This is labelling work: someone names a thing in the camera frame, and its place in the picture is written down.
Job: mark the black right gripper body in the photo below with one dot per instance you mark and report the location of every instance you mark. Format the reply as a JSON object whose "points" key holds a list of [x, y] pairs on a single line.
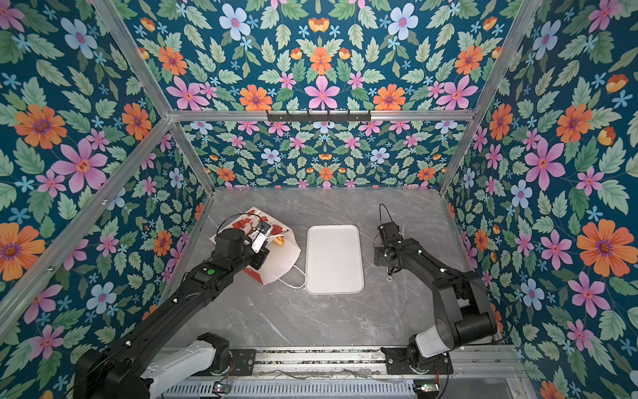
{"points": [[380, 253]]}

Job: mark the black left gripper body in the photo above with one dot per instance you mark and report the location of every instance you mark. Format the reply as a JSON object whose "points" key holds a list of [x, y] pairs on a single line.
{"points": [[248, 256]]}

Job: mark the yellow ring bread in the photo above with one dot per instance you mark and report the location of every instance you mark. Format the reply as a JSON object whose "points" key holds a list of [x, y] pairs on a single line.
{"points": [[279, 241]]}

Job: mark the red white paper bag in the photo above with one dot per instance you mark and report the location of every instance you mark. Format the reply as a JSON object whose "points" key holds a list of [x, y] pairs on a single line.
{"points": [[281, 260]]}

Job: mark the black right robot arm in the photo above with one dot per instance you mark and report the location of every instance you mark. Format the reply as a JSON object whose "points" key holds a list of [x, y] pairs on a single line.
{"points": [[462, 311]]}

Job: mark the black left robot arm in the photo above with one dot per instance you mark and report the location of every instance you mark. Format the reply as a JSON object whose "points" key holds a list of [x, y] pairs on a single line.
{"points": [[128, 368]]}

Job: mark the white rectangular tray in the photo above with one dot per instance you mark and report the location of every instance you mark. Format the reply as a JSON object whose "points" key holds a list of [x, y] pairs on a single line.
{"points": [[334, 264]]}

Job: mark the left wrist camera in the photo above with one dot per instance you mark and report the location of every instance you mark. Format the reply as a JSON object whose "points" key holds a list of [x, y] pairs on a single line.
{"points": [[260, 236]]}

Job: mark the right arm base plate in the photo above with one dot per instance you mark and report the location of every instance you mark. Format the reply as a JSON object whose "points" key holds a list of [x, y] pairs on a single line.
{"points": [[408, 360]]}

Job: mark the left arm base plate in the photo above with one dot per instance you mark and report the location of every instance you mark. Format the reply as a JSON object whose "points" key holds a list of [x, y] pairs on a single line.
{"points": [[241, 363]]}

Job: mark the white perforated cable duct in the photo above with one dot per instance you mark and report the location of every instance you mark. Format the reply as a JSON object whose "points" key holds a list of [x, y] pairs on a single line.
{"points": [[292, 389]]}

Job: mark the black hook rail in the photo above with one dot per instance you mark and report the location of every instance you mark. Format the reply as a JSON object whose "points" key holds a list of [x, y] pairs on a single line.
{"points": [[319, 116]]}

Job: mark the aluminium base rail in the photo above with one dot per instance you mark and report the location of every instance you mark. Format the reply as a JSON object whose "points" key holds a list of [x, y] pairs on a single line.
{"points": [[475, 361]]}

